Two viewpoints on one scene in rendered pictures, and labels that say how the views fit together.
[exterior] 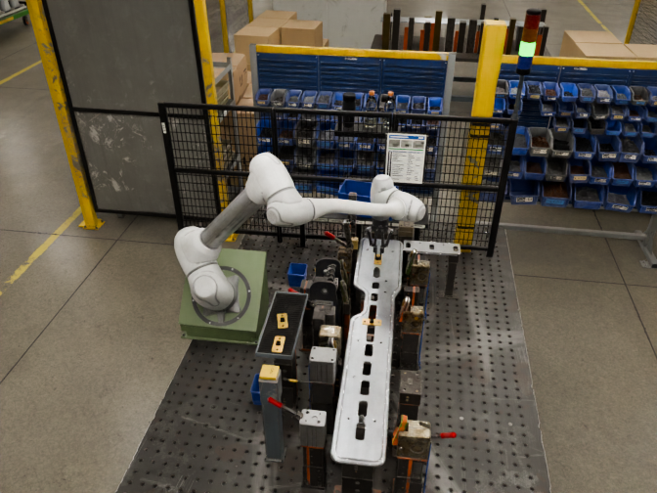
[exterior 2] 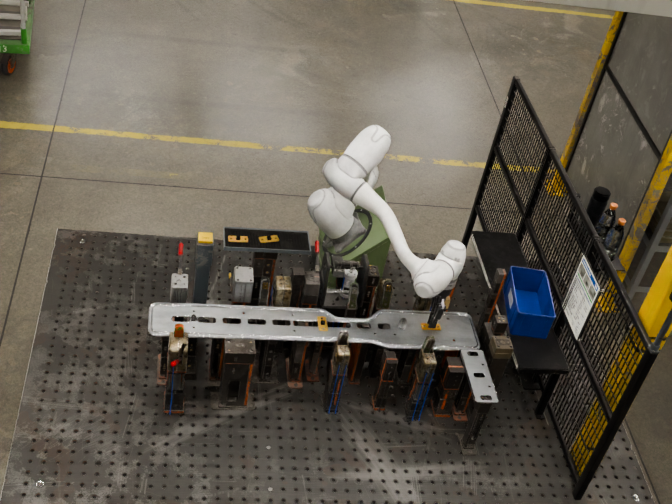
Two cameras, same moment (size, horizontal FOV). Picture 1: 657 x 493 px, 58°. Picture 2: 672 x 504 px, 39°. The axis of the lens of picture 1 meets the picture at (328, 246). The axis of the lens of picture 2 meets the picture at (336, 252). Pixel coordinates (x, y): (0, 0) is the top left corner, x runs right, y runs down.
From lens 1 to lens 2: 3.19 m
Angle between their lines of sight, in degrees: 54
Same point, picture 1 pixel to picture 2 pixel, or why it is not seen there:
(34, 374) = not seen: hidden behind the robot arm
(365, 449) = (162, 321)
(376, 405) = (212, 328)
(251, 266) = (377, 234)
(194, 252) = not seen: hidden behind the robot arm
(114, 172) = (590, 153)
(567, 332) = not seen: outside the picture
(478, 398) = (299, 463)
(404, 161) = (578, 300)
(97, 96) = (623, 68)
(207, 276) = (324, 194)
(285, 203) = (337, 166)
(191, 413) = (230, 259)
